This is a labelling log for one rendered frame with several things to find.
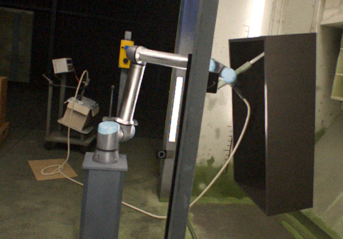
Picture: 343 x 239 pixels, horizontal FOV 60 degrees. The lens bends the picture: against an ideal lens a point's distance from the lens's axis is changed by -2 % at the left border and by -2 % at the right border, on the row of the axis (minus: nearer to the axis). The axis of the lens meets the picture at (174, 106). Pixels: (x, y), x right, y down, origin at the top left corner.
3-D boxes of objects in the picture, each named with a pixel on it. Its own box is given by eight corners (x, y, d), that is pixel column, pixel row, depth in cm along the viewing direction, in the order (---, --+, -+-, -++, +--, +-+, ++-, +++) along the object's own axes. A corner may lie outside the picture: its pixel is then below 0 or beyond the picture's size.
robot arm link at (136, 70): (104, 139, 232) (127, 43, 218) (117, 135, 248) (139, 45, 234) (121, 146, 227) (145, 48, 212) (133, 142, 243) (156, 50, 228)
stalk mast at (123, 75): (115, 189, 322) (131, 32, 299) (115, 191, 316) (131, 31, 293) (109, 189, 321) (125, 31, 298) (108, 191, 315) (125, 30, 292)
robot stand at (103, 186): (75, 251, 213) (82, 165, 204) (79, 227, 243) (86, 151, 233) (119, 251, 219) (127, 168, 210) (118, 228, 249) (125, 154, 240)
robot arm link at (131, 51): (119, 42, 207) (215, 57, 183) (129, 44, 218) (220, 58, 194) (117, 59, 209) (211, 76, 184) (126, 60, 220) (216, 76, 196)
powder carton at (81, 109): (68, 114, 458) (77, 90, 453) (94, 125, 461) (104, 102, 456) (54, 120, 405) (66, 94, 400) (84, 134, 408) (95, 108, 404)
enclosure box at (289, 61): (270, 174, 269) (268, 36, 246) (313, 207, 211) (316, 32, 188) (233, 181, 262) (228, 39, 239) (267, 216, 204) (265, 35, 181)
